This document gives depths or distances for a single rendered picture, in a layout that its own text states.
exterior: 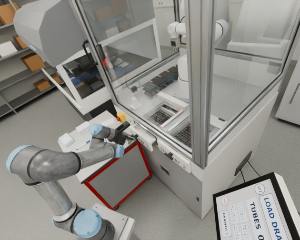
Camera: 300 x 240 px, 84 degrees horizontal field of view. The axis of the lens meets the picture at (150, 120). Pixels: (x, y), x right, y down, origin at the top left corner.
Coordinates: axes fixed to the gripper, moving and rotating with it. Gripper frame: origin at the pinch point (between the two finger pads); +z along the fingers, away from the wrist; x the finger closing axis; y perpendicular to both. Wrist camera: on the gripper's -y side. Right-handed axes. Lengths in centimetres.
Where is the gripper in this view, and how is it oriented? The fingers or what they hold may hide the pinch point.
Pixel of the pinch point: (133, 137)
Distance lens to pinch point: 128.2
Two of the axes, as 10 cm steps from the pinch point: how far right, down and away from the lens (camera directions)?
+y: -5.0, 8.6, 0.7
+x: 6.4, 4.2, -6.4
